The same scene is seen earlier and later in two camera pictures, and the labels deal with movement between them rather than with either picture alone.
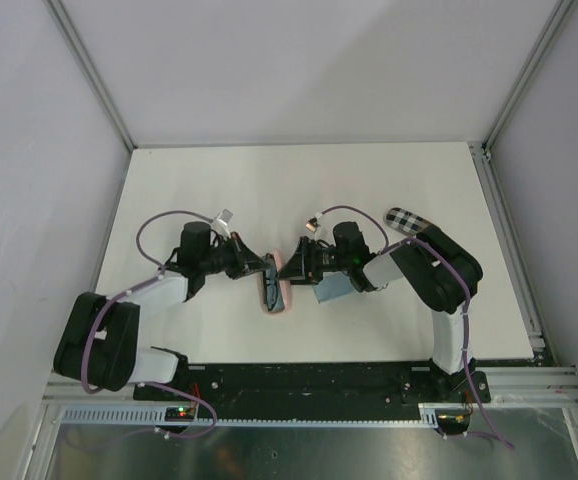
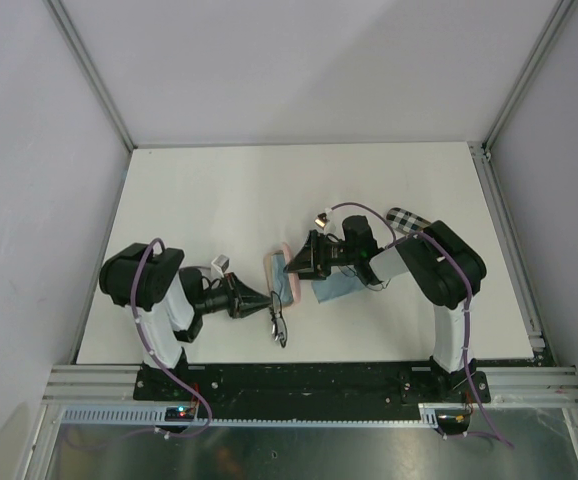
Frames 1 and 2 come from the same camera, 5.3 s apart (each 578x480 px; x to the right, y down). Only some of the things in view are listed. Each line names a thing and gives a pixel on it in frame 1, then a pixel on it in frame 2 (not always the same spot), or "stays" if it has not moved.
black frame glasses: [273, 294] -> [279, 329]
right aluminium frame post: [547, 43] stays
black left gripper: [245, 262] -> [241, 298]
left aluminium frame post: [71, 34] stays
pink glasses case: [285, 286] -> [268, 276]
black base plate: [319, 385] stays
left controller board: [179, 414] stays
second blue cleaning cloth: [333, 285] stays
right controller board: [452, 421] stays
